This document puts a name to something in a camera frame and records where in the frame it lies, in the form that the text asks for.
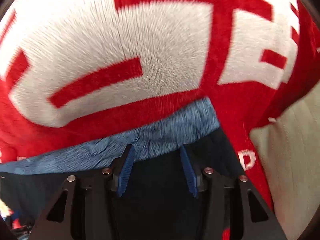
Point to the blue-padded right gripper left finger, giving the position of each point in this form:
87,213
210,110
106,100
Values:
107,184

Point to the red bedspread with white characters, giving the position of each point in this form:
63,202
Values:
74,71

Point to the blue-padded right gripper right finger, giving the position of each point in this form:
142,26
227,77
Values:
206,180

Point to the black pants with blue trim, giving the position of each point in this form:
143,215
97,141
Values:
49,191

